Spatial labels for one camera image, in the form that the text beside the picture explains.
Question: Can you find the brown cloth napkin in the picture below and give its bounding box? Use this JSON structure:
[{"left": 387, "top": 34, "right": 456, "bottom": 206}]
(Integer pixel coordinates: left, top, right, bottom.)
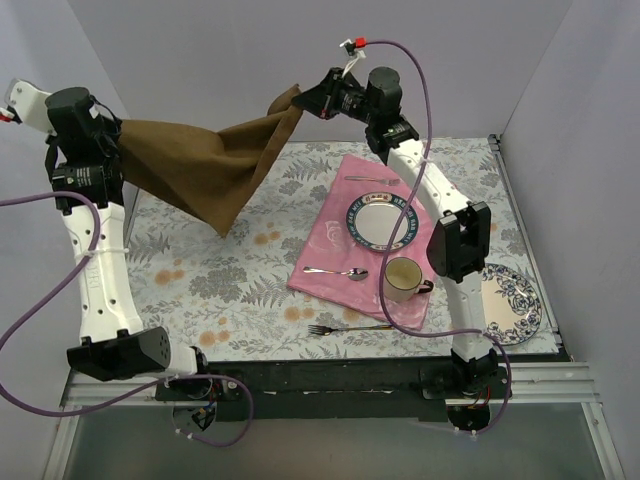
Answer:
[{"left": 118, "top": 84, "right": 302, "bottom": 237}]

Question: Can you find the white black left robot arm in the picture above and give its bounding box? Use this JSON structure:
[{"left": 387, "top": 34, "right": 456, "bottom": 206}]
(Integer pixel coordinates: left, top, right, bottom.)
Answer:
[{"left": 44, "top": 87, "right": 213, "bottom": 400}]

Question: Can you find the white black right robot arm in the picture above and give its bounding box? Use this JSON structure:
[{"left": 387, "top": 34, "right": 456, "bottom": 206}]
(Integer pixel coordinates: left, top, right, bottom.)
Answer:
[{"left": 292, "top": 67, "right": 498, "bottom": 398}]

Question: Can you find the silver fork on placemat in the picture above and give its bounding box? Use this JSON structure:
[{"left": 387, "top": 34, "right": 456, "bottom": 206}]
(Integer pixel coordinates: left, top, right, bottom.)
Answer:
[{"left": 344, "top": 176, "right": 400, "bottom": 186}]

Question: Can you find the green rimmed white plate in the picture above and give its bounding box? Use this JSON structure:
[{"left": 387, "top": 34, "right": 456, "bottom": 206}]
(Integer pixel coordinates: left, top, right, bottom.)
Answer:
[{"left": 345, "top": 192, "right": 419, "bottom": 252}]

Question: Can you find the pink floral placemat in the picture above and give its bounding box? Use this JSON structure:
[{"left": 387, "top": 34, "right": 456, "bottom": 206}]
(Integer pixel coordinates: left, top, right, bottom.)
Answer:
[{"left": 288, "top": 155, "right": 435, "bottom": 330}]

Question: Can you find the silver spoon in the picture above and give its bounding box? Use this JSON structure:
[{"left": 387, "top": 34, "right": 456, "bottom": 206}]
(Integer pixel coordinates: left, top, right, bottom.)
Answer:
[{"left": 302, "top": 266, "right": 369, "bottom": 281}]

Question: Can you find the cream mug dark rim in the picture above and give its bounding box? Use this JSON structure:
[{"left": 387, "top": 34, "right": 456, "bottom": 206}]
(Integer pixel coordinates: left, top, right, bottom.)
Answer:
[{"left": 383, "top": 257, "right": 434, "bottom": 303}]

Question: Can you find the floral tablecloth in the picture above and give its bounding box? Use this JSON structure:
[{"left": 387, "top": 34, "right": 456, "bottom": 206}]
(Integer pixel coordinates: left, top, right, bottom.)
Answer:
[{"left": 98, "top": 138, "right": 560, "bottom": 365}]

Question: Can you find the dark fork on tablecloth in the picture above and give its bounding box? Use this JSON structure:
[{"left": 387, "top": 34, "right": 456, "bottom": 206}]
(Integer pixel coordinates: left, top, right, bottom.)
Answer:
[{"left": 308, "top": 325, "right": 394, "bottom": 336}]

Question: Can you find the blue floral white plate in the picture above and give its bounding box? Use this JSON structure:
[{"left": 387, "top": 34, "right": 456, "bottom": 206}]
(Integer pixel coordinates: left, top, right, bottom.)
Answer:
[{"left": 482, "top": 263, "right": 542, "bottom": 347}]

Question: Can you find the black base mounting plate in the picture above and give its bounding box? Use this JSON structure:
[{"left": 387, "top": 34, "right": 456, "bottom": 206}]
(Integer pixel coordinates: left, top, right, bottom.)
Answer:
[{"left": 154, "top": 357, "right": 514, "bottom": 426}]

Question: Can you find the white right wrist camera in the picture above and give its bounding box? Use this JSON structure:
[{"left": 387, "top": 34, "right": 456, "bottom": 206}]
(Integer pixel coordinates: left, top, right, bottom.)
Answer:
[{"left": 339, "top": 37, "right": 367, "bottom": 78}]

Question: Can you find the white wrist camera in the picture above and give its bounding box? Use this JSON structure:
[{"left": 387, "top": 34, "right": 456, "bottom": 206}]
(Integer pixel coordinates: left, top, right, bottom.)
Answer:
[
  {"left": 1, "top": 78, "right": 55, "bottom": 135},
  {"left": 339, "top": 37, "right": 367, "bottom": 78}
]

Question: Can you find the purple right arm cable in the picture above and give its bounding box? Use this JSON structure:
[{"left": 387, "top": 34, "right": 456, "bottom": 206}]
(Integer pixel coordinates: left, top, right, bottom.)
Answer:
[{"left": 364, "top": 39, "right": 511, "bottom": 437}]

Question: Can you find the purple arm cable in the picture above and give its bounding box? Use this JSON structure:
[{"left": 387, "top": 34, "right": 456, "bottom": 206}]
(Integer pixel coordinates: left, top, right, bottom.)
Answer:
[
  {"left": 364, "top": 39, "right": 511, "bottom": 437},
  {"left": 0, "top": 191, "right": 256, "bottom": 448}
]

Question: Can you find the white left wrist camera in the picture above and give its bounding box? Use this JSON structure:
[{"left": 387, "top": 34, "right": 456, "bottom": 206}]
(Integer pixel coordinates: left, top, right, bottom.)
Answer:
[{"left": 1, "top": 78, "right": 55, "bottom": 135}]

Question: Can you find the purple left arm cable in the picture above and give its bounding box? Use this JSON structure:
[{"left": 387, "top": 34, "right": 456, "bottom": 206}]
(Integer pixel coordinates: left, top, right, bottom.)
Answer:
[{"left": 0, "top": 191, "right": 256, "bottom": 448}]

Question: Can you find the aluminium table frame rail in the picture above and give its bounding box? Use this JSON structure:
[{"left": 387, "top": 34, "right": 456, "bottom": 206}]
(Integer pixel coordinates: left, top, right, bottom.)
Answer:
[{"left": 42, "top": 133, "right": 626, "bottom": 480}]

